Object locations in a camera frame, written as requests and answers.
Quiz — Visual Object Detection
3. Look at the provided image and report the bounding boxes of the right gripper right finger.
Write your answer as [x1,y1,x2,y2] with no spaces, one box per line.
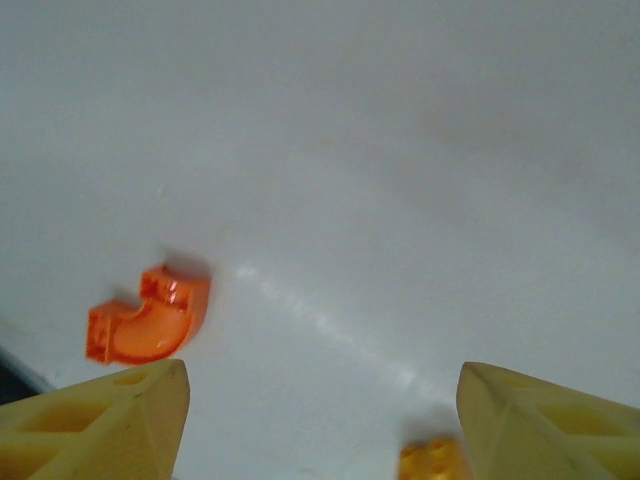
[457,360,640,480]

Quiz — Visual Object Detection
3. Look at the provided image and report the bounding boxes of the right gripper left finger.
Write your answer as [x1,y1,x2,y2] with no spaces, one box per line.
[0,359,191,480]

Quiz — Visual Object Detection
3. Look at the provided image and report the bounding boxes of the orange curved lego piece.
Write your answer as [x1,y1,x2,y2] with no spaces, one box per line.
[85,263,212,370]

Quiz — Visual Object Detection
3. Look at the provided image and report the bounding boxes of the yellow lego brick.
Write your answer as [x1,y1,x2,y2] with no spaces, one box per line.
[398,436,470,480]

